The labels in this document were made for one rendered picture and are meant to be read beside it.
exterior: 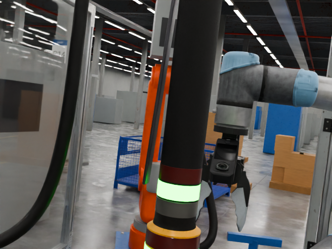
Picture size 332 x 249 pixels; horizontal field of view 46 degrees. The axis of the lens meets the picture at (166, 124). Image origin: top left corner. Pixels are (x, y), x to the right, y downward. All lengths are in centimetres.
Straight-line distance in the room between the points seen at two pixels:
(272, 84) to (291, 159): 876
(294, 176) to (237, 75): 882
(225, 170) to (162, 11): 360
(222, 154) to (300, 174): 882
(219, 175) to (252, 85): 19
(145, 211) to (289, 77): 355
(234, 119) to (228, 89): 6
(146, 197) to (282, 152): 578
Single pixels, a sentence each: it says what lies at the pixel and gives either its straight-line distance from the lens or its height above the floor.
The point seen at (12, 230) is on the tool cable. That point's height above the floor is 157.
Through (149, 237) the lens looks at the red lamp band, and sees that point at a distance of 31.
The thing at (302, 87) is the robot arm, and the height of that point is 173.
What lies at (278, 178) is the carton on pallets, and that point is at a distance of 966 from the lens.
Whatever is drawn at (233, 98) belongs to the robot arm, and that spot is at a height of 169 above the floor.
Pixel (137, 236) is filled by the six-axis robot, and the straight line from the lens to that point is 437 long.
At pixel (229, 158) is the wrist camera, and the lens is 76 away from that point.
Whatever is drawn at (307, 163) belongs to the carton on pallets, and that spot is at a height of 67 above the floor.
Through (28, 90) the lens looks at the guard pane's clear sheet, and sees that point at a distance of 142.
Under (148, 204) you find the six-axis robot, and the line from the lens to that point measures 422.
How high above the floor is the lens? 166
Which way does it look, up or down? 3 degrees down
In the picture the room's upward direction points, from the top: 7 degrees clockwise
